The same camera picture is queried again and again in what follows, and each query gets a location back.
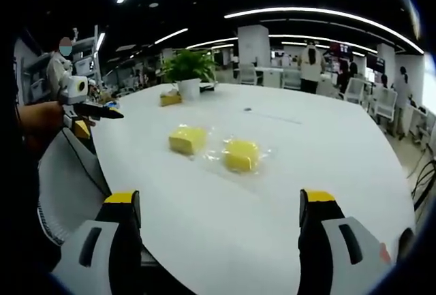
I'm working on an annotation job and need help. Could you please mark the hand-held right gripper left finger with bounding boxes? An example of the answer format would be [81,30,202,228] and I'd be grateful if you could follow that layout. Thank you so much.
[50,189,142,295]

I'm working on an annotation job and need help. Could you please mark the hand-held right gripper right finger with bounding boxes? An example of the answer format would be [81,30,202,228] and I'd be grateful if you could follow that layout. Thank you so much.
[298,188,392,295]

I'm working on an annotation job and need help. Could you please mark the yellow square silicone block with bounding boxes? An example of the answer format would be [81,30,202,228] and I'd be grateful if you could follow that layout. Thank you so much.
[168,125,208,155]

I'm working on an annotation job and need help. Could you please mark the yellow rounded silicone block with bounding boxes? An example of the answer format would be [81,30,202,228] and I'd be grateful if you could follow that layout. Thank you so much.
[223,139,260,173]

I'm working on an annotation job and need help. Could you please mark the person's left hand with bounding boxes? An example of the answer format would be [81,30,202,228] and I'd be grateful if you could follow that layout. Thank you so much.
[20,100,65,136]

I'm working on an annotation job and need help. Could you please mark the grey storage shelf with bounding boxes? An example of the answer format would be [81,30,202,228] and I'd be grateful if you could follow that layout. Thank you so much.
[70,25,104,85]

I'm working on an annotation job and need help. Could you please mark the grey office chair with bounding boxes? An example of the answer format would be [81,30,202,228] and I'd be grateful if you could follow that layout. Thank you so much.
[37,127,113,245]

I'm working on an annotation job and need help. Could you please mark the yellow tissue box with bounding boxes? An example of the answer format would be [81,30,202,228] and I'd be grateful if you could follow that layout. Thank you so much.
[159,89,183,107]

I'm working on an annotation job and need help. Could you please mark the green potted plant white pot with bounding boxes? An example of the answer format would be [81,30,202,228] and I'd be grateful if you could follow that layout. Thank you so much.
[161,49,219,101]

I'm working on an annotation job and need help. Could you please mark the short ceiling light strip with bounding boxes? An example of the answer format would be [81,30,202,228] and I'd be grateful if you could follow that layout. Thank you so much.
[155,28,189,45]

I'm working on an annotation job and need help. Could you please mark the white mesh office chair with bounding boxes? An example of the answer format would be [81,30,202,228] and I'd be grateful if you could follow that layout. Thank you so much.
[343,77,366,104]
[369,87,399,126]

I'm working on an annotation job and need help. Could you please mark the long curved ceiling light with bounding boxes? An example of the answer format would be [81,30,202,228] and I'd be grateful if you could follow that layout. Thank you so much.
[223,7,425,55]

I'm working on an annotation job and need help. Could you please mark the black cables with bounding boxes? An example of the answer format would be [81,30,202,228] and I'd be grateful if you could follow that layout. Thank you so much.
[410,158,436,209]

